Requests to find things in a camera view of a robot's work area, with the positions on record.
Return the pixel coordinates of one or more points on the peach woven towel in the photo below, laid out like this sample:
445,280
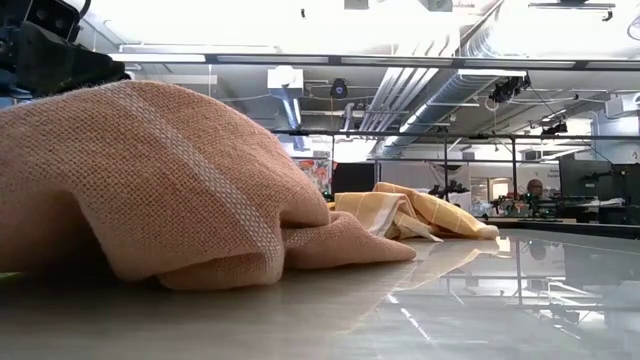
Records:
150,175

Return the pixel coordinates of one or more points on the pale yellow checked towel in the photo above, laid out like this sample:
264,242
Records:
440,210

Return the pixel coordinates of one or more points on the black background robot arm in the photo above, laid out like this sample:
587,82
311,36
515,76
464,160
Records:
447,190

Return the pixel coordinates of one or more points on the white ceiling box fixture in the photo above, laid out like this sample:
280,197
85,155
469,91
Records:
285,77

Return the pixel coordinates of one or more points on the floral poster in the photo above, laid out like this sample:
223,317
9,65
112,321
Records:
317,175

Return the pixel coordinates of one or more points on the black panel screen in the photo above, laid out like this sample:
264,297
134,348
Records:
354,177

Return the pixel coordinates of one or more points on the person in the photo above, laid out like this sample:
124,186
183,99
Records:
535,189

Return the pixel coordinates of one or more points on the large black monitor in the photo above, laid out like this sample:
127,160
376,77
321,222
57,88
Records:
585,180

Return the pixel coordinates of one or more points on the black table edge rim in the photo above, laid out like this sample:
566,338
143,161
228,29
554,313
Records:
575,227

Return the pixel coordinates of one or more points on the small black monitor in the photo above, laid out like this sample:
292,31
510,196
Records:
627,182

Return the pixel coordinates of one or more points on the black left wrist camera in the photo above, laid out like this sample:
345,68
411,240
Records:
55,17

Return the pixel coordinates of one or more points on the black round overhead camera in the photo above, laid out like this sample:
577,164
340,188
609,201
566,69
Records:
339,89

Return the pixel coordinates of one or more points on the long frame bar with lights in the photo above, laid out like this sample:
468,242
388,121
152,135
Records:
400,62

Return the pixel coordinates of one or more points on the silver ventilation duct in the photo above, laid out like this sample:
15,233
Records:
450,95

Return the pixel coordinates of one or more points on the thin black frame rail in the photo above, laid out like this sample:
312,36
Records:
450,135

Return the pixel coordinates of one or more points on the black vertical frame post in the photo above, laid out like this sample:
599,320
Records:
514,165
445,165

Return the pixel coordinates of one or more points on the black ceiling camera cluster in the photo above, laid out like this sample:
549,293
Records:
507,89

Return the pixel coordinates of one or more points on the small black rail camera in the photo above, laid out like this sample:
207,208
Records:
555,129

